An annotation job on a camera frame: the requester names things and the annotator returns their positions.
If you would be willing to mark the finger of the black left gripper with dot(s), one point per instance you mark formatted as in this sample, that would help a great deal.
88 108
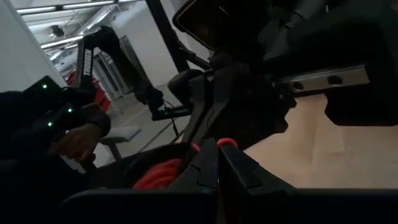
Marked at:
357 77
196 93

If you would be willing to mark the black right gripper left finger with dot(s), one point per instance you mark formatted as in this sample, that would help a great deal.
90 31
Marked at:
140 208

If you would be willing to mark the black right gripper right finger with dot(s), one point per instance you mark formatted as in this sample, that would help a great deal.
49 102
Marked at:
311 208

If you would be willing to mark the person's forearm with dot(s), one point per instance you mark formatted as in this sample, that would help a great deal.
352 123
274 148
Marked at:
99 119

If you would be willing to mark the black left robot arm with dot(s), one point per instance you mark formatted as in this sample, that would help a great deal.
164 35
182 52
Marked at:
87 62

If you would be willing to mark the grey stool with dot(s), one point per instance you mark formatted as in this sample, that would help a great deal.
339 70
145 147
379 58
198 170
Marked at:
119 135

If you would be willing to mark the person's hand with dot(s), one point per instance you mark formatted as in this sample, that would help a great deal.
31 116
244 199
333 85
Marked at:
77 143

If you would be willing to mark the red storage crate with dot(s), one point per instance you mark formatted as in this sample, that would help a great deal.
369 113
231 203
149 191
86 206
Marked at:
102 96

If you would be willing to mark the black ceiling-mounted device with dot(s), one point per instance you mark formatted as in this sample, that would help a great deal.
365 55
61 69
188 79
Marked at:
57 30

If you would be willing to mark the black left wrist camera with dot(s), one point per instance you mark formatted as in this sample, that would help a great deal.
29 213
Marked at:
217 21

